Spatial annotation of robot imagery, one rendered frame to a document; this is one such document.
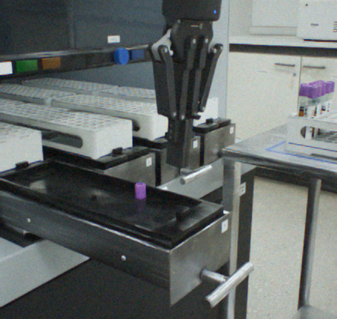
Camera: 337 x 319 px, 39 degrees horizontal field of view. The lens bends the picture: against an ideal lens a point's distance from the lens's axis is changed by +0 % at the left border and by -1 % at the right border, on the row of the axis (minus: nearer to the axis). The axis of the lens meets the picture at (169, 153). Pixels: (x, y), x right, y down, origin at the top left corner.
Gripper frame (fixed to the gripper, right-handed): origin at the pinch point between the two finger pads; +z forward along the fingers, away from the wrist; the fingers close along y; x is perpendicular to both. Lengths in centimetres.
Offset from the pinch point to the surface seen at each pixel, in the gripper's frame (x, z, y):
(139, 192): -2.5, 7.3, 4.5
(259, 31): -153, 1, -269
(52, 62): -22.0, -7.9, 5.6
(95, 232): 0.2, 9.0, 14.6
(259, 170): -108, 88, -218
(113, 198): -5.1, 8.6, 7.1
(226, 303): -1.0, 37.4, -20.7
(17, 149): -24.4, 6.1, 10.4
